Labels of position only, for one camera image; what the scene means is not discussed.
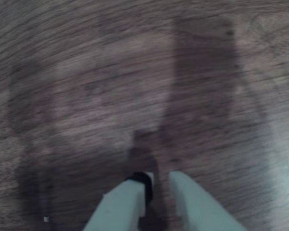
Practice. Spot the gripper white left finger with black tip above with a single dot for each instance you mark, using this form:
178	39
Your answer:
118	207

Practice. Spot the small white crumb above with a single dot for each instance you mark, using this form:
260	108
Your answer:
46	219

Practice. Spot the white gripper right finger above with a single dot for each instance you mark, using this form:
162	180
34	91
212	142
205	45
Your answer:
197	209

